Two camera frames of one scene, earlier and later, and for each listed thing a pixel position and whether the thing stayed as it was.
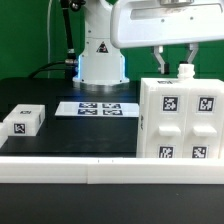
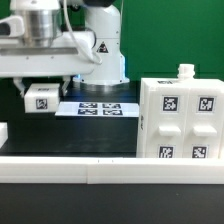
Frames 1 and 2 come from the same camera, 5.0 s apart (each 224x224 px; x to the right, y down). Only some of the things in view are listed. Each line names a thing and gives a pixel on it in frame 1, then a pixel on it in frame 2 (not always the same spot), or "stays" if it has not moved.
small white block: (205, 123) stays
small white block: (167, 122) stays
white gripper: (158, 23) to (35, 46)
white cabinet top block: (25, 120) to (42, 98)
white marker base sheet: (99, 109) stays
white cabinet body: (185, 77) stays
